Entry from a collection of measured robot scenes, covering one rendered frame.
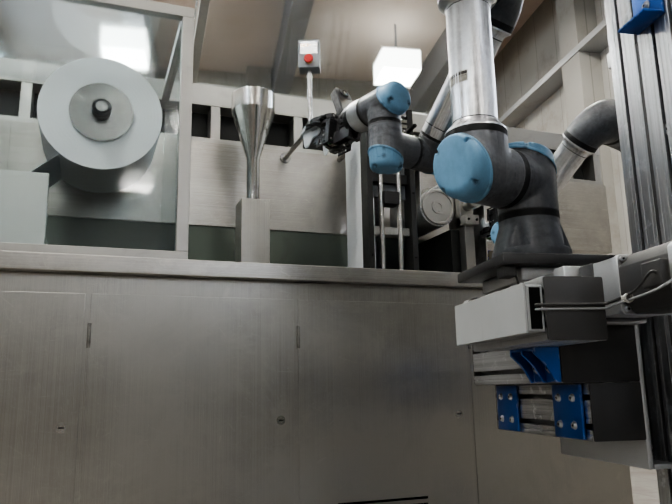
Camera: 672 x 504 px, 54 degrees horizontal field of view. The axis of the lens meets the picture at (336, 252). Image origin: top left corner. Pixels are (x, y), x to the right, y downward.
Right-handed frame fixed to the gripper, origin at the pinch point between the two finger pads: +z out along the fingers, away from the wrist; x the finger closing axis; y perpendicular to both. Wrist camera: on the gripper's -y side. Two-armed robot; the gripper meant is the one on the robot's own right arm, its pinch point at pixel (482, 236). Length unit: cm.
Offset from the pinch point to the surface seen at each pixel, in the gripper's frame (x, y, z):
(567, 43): -276, 259, 261
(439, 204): 17.5, 9.3, -2.4
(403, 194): 35.6, 8.3, -12.5
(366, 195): 49, 6, -15
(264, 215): 75, 3, 4
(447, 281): 33, -22, -32
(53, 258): 132, -20, -32
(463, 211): 10.7, 6.5, -6.0
